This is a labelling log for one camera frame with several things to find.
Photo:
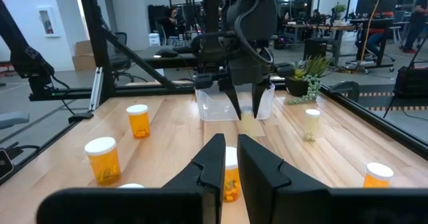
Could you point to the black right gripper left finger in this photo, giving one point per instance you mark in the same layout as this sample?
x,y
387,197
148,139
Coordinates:
x,y
200,184

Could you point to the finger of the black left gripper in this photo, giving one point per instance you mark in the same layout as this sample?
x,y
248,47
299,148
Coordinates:
x,y
232,95
259,95

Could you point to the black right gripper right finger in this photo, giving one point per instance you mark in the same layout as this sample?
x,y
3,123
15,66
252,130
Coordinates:
x,y
267,190

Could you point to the orange pill bottle white cap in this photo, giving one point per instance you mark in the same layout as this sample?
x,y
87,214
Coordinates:
x,y
378,175
103,160
131,186
138,122
231,180

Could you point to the small clear pill bottle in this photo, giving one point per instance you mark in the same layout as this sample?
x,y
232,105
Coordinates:
x,y
312,123

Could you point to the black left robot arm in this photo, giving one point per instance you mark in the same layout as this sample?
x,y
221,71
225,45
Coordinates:
x,y
250,16

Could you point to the clear plastic bin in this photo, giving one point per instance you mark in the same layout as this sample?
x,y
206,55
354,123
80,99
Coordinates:
x,y
214,107

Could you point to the succulent plant in black pot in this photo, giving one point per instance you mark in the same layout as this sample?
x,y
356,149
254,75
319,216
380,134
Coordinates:
x,y
306,80

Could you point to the black computer case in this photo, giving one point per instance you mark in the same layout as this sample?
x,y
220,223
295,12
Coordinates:
x,y
314,48

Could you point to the dark desk top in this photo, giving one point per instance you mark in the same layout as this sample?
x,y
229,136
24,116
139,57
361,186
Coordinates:
x,y
167,61

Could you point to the black computer mouse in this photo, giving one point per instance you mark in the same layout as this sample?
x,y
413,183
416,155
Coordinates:
x,y
166,52

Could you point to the wooden desk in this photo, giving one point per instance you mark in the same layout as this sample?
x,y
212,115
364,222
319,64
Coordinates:
x,y
317,27

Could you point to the dark grey chair back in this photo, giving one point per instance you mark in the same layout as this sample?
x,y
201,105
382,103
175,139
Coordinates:
x,y
346,89

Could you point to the person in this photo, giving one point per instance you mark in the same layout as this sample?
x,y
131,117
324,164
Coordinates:
x,y
418,16
374,33
172,21

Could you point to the small white container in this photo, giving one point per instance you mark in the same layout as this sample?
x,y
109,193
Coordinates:
x,y
154,39

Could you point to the green potted plant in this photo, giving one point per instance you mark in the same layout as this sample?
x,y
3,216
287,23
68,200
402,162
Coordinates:
x,y
339,9

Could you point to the black office chair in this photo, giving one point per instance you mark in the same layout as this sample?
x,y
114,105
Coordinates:
x,y
119,58

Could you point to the black mat with orange stripes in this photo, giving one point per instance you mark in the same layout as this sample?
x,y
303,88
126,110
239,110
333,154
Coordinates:
x,y
378,94

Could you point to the silver light bar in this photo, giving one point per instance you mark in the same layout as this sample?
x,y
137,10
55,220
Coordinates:
x,y
97,87

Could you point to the cardboard box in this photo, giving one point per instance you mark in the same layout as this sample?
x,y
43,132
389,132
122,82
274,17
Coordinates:
x,y
83,63
84,47

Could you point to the black box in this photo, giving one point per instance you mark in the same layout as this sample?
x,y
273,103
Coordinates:
x,y
412,82

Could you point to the black monitor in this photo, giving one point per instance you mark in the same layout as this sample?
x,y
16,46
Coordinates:
x,y
384,0

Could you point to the white fire extinguisher cabinet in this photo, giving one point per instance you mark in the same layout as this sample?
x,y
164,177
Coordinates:
x,y
48,21

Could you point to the grey padded armrest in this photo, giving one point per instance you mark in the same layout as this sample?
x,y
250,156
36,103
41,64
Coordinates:
x,y
13,119

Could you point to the black angled strut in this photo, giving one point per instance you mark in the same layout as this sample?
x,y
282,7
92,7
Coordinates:
x,y
23,55

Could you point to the black table-edge camera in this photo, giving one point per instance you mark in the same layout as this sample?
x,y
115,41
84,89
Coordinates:
x,y
5,164

